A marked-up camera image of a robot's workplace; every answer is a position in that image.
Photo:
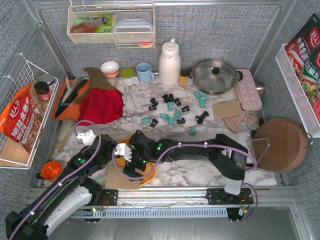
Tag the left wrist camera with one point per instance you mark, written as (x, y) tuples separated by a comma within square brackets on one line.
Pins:
[(87, 138)]

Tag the red cloth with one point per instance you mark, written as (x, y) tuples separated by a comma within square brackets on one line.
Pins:
[(101, 106)]

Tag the white handled knife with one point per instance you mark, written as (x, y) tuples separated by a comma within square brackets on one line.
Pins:
[(69, 90)]

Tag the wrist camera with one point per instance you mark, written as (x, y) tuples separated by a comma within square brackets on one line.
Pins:
[(87, 138), (123, 150)]

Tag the black coffee capsule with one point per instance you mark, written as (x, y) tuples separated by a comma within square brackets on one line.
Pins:
[(170, 97), (152, 107), (177, 102), (200, 118), (165, 98), (154, 122), (185, 109), (154, 101), (180, 120)]

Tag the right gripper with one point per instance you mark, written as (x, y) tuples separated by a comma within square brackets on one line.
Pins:
[(135, 158)]

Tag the orange cup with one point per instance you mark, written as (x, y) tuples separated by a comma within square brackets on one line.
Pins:
[(50, 171)]

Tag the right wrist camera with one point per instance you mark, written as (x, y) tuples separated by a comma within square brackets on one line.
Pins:
[(123, 150)]

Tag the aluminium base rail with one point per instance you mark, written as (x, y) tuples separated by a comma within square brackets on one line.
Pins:
[(174, 202)]

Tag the silver lidded jar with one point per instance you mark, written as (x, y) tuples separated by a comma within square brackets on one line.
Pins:
[(47, 78)]

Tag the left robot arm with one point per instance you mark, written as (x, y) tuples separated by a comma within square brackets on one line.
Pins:
[(73, 189)]

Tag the cork mat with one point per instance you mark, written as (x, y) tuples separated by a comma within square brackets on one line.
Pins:
[(226, 109), (114, 180)]

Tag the green lidded cup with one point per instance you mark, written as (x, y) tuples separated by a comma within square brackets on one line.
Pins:
[(129, 77)]

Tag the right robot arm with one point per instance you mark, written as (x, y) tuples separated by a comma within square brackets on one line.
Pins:
[(225, 154)]

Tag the left wire basket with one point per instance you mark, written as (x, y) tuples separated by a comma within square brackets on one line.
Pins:
[(13, 155)]

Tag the orange storage basket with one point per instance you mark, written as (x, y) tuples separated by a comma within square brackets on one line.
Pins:
[(121, 162)]

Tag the brown felt cloth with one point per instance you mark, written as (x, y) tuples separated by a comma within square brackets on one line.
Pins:
[(96, 80)]

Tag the red snack bag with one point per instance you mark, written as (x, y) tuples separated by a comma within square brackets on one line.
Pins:
[(19, 121)]

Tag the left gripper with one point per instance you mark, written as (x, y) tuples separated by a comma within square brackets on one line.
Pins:
[(105, 144)]

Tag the black kitchen knife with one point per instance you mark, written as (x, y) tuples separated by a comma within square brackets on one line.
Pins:
[(73, 95)]

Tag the orange cutting tray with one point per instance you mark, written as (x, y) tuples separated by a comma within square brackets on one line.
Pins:
[(72, 112)]

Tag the orange spice bottle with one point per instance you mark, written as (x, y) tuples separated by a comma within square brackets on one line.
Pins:
[(183, 78)]

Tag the dark lidded jar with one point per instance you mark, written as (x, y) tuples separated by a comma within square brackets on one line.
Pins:
[(42, 90)]

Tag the white orange striped bowl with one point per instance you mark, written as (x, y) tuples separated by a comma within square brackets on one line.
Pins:
[(110, 69)]

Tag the blue mug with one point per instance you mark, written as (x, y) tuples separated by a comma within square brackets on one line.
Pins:
[(144, 73)]

